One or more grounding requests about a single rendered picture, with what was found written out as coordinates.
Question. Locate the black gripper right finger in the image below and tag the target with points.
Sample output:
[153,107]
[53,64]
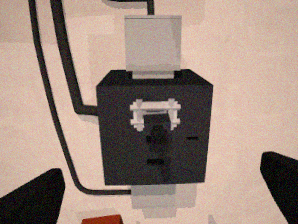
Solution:
[281,176]

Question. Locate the red cube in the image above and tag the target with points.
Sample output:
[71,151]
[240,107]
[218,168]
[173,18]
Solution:
[114,219]

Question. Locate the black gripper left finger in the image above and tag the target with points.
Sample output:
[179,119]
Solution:
[37,202]

